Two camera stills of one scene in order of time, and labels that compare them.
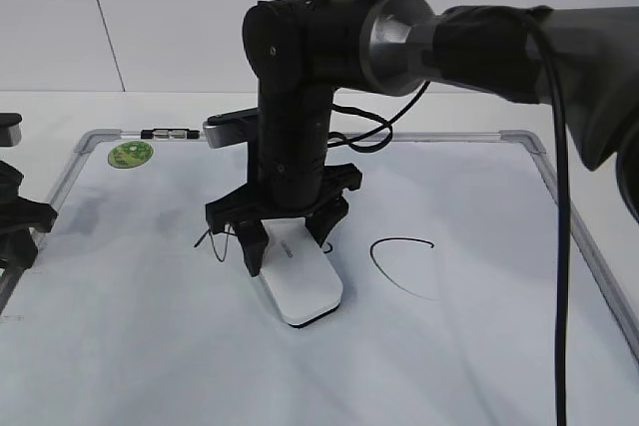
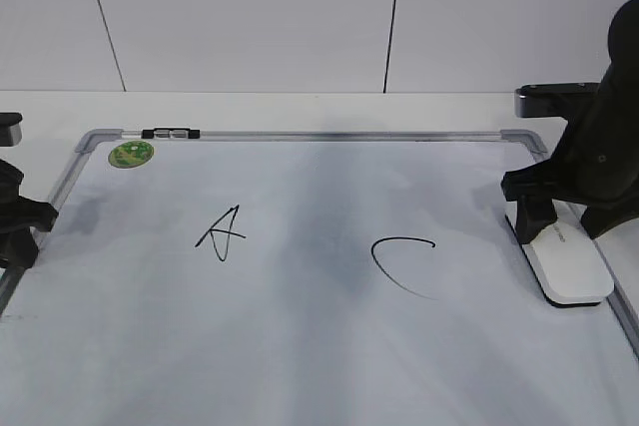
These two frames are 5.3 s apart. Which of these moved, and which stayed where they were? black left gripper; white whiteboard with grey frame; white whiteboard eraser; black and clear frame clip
Moved: white whiteboard eraser
Stayed: black left gripper; white whiteboard with grey frame; black and clear frame clip
